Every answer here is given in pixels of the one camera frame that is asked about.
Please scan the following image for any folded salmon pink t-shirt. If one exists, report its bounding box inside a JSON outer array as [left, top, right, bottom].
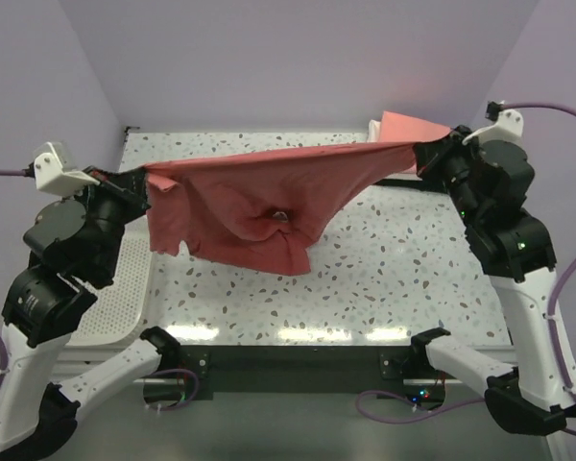
[[378, 111, 451, 143]]

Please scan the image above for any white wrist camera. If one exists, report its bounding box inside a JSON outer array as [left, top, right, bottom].
[[32, 141, 100, 198], [462, 101, 524, 146]]

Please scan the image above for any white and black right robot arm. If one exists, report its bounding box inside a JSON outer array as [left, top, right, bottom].
[[411, 129, 576, 436]]

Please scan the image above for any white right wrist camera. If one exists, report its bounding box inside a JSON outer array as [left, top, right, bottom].
[[462, 101, 524, 146]]

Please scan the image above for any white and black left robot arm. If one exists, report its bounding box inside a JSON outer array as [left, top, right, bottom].
[[0, 167, 180, 460]]

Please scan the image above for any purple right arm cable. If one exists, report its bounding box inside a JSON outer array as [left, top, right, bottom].
[[355, 101, 576, 438]]

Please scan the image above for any folded black t-shirt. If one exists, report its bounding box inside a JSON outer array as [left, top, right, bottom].
[[374, 178, 446, 194]]

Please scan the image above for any folded white t-shirt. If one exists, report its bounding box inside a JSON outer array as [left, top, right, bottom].
[[367, 120, 381, 143]]

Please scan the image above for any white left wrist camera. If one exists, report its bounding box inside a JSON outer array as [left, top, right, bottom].
[[32, 141, 100, 198]]

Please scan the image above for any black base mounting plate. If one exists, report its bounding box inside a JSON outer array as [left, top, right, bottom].
[[123, 344, 466, 403]]

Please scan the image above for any red t-shirt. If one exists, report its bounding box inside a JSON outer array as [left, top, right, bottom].
[[145, 142, 415, 276]]

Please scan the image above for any white perforated plastic basket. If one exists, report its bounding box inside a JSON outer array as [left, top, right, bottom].
[[68, 229, 153, 348]]

